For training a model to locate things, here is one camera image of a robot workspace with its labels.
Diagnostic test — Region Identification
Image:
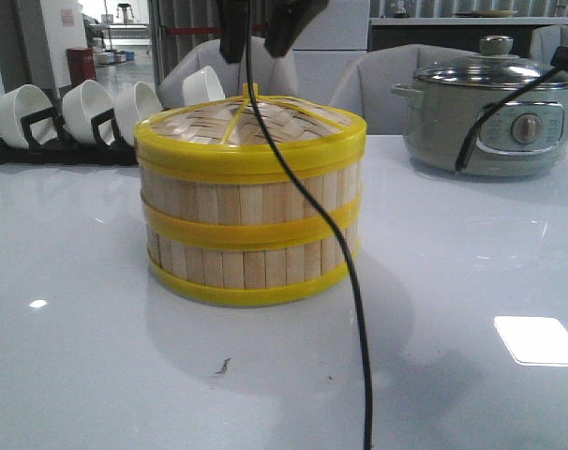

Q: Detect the woven bamboo steamer lid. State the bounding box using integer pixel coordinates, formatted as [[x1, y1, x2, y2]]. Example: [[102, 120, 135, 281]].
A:
[[134, 96, 366, 184]]

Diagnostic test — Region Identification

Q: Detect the white bowl right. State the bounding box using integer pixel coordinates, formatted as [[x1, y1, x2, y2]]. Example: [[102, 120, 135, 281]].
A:
[[182, 66, 225, 106]]

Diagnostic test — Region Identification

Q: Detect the white bowl far left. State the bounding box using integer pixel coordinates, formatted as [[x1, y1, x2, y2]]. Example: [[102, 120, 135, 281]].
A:
[[0, 84, 52, 149]]

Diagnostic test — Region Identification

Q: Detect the white cabinet background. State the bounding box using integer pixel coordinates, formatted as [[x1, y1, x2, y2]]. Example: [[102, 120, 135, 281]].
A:
[[291, 0, 370, 104]]

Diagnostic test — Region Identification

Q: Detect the black dish rack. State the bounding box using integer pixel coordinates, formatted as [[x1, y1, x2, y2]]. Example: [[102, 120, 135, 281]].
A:
[[0, 103, 137, 166]]

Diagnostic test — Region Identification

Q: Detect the dark counter shelf background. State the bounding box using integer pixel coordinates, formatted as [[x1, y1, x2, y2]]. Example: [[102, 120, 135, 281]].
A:
[[367, 17, 568, 56]]

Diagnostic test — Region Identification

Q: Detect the red bin background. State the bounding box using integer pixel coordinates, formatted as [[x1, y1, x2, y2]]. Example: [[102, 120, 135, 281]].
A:
[[66, 47, 97, 87]]

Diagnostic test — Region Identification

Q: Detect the white bowl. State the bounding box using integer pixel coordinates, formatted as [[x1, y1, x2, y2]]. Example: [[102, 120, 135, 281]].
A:
[[0, 84, 52, 149], [114, 82, 163, 146], [62, 80, 113, 144], [182, 66, 225, 106]]

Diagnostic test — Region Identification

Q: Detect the black cable right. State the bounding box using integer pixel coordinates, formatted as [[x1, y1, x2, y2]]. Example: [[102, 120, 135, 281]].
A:
[[454, 35, 568, 174]]

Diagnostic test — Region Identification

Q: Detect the glass pot lid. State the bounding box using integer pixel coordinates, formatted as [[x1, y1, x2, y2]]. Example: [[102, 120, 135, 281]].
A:
[[414, 35, 554, 89]]

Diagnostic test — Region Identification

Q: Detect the grey chair centre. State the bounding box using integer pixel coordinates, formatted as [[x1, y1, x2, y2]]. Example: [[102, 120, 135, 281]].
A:
[[327, 44, 471, 135]]

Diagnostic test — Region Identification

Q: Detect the black cable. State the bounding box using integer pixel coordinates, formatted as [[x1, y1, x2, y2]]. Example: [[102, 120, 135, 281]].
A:
[[454, 35, 568, 174], [242, 0, 375, 450]]

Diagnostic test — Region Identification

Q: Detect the grey electric cooking pot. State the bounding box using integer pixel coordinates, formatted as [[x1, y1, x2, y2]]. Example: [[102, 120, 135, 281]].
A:
[[392, 81, 568, 176]]

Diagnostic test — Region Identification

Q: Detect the grey chair left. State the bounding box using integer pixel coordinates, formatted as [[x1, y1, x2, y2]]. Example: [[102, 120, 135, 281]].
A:
[[157, 37, 299, 109]]

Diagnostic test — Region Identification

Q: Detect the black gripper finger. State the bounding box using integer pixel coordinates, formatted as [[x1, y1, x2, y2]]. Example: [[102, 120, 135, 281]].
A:
[[217, 0, 251, 64], [264, 0, 329, 58]]

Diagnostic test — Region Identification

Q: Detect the grey chair far right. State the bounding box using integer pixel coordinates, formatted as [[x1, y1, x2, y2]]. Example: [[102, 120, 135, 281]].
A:
[[529, 24, 568, 66]]

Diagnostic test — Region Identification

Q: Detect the grey chair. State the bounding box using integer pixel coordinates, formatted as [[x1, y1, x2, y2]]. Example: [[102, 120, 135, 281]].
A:
[[529, 24, 568, 66], [327, 44, 471, 135], [157, 37, 299, 109]]

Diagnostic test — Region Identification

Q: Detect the bamboo steamer tray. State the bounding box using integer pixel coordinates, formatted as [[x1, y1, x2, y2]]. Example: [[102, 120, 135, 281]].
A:
[[137, 158, 364, 250], [145, 219, 362, 309]]

